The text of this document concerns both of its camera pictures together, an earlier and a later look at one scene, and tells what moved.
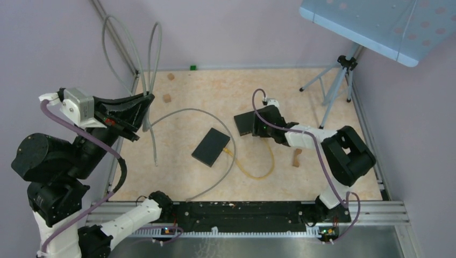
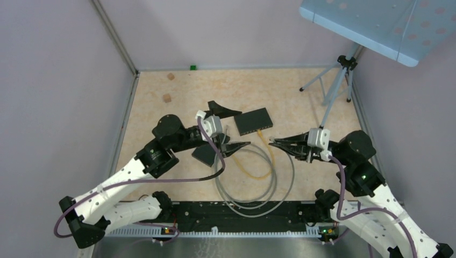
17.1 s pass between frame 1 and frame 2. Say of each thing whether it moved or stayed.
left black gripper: moved
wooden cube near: stayed
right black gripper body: moved
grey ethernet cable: moved
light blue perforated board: stayed
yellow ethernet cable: moved
